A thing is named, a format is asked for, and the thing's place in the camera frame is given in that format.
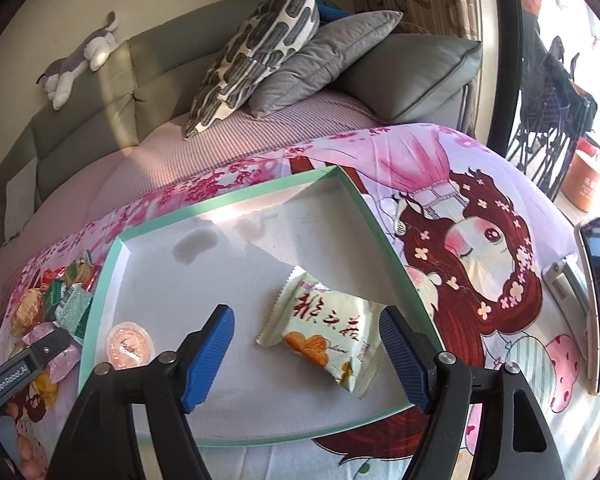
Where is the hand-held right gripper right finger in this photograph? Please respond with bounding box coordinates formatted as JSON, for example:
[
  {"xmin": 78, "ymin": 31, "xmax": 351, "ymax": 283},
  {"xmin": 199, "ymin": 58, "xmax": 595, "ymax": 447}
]
[{"xmin": 378, "ymin": 305, "xmax": 566, "ymax": 480}]

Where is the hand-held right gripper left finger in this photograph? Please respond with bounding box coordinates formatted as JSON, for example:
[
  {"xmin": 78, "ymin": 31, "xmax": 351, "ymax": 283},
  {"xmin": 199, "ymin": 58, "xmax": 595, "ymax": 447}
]
[{"xmin": 47, "ymin": 304, "xmax": 236, "ymax": 480}]

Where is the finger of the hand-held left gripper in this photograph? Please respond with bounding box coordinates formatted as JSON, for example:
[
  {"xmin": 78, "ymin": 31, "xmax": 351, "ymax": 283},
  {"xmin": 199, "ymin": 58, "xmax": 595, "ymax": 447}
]
[{"xmin": 0, "ymin": 329, "xmax": 74, "ymax": 411}]

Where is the pile of assorted snack packets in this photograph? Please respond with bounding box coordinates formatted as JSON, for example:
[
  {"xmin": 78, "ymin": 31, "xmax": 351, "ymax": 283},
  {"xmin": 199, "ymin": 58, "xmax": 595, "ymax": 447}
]
[{"xmin": 7, "ymin": 255, "xmax": 103, "ymax": 411}]

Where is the orange jelly cup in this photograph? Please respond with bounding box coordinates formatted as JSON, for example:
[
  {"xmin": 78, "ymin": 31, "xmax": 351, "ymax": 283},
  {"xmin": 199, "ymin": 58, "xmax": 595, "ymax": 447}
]
[{"xmin": 105, "ymin": 321, "xmax": 156, "ymax": 371}]

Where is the cream snack packet orange print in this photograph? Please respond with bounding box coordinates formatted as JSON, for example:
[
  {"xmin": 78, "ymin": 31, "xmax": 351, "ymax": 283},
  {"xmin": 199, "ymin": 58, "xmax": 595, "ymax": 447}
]
[{"xmin": 256, "ymin": 266, "xmax": 388, "ymax": 400}]

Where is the green-edged white cardboard tray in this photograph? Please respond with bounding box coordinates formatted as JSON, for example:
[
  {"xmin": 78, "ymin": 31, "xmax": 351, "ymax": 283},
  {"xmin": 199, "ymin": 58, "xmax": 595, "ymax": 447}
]
[{"xmin": 78, "ymin": 165, "xmax": 443, "ymax": 448}]

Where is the light grey cushion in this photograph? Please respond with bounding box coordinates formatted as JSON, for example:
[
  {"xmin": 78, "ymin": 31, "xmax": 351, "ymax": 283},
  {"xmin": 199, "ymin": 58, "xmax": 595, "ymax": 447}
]
[{"xmin": 2, "ymin": 160, "xmax": 38, "ymax": 233}]

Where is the pink cartoon printed blanket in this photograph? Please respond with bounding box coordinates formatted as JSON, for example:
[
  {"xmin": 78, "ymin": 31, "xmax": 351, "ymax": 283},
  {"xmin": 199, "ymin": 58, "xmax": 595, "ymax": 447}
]
[{"xmin": 0, "ymin": 125, "xmax": 600, "ymax": 480}]

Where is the pink waffle sofa cover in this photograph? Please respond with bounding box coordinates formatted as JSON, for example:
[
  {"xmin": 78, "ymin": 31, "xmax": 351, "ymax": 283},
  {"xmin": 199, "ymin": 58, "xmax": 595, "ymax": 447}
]
[{"xmin": 0, "ymin": 87, "xmax": 381, "ymax": 321}]

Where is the orange bucket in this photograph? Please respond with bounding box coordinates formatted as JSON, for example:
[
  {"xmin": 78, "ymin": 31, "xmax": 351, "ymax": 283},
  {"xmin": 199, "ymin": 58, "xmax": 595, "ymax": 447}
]
[{"xmin": 560, "ymin": 150, "xmax": 600, "ymax": 213}]

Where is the grey and white plush toy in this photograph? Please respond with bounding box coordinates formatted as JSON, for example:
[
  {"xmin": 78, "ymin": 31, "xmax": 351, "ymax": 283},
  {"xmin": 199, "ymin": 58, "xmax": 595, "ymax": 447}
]
[{"xmin": 36, "ymin": 11, "xmax": 121, "ymax": 111}]

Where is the black metal rack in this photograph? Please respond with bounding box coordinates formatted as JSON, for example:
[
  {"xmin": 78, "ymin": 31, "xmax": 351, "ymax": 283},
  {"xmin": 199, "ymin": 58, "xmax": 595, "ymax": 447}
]
[{"xmin": 510, "ymin": 10, "xmax": 598, "ymax": 201}]

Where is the grey sofa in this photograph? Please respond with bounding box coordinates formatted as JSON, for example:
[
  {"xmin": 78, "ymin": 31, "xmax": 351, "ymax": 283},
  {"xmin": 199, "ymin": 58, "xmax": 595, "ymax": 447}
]
[{"xmin": 0, "ymin": 0, "xmax": 483, "ymax": 241}]

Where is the plain grey pillow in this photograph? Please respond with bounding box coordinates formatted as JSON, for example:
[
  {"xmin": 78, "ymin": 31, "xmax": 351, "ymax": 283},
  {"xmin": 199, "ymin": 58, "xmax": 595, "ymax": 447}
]
[{"xmin": 247, "ymin": 10, "xmax": 405, "ymax": 120}]

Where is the black and white patterned pillow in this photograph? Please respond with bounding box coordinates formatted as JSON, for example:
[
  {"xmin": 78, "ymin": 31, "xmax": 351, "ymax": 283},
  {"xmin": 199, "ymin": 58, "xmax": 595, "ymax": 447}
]
[{"xmin": 182, "ymin": 0, "xmax": 322, "ymax": 140}]

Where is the blue cloth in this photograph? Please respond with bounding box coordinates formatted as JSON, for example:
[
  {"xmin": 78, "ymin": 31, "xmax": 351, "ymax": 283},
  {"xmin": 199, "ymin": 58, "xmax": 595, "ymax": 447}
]
[{"xmin": 316, "ymin": 0, "xmax": 356, "ymax": 23}]

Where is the black door frame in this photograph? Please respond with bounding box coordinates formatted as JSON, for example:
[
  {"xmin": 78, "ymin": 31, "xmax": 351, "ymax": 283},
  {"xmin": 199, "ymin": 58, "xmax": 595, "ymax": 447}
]
[{"xmin": 485, "ymin": 0, "xmax": 525, "ymax": 158}]

